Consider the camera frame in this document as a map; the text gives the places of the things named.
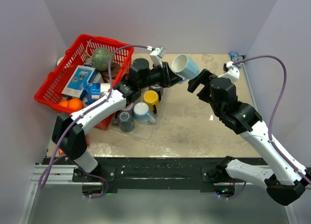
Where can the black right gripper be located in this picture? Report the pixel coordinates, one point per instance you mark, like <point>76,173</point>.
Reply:
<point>204,78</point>

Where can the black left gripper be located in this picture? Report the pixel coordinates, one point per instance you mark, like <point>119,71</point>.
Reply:
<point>168,78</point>

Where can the light blue square mug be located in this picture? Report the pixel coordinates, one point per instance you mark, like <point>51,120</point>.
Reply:
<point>185,67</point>

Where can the dark grey mug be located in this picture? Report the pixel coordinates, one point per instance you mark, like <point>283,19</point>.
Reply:
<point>158,89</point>

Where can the yellow mug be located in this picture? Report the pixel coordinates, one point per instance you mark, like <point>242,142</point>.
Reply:
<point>151,98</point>

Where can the blue white round mug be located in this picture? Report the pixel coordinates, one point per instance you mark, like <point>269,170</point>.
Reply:
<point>142,113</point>

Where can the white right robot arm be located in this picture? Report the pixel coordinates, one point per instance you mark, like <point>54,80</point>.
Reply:
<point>285,180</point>

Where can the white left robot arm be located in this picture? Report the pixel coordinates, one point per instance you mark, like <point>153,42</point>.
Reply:
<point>70,130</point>

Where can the lilac grey mug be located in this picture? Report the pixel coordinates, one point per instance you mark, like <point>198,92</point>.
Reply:
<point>128,109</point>

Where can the dark teal mug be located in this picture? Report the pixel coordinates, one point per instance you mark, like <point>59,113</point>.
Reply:
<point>125,122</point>

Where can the blue candy packet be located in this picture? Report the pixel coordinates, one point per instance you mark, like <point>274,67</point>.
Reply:
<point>236,57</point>

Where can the clear plastic tray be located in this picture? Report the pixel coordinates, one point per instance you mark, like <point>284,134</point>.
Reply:
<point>142,131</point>

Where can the purple can silver top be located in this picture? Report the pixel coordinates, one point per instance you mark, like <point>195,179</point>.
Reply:
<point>104,95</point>

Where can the green netted melon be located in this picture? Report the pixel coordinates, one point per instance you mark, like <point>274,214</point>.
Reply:
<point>100,58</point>

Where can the blue razor box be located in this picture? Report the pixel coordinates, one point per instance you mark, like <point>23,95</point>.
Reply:
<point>75,85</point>

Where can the orange fruit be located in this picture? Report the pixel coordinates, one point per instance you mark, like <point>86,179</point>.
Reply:
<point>64,103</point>
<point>75,104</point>

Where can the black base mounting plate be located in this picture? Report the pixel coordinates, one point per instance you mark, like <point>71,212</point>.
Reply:
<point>138,173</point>

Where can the red plastic shopping basket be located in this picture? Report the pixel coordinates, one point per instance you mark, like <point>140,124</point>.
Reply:
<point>50,91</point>

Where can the pink purple packet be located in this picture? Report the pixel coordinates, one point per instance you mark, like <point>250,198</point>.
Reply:
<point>60,151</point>

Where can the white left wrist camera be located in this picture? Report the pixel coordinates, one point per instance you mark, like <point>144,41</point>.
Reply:
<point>157,54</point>

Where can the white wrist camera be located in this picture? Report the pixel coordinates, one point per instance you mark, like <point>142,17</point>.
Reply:
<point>230,71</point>
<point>157,54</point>

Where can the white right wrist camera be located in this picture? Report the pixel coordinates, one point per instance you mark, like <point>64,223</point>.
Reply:
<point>230,71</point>

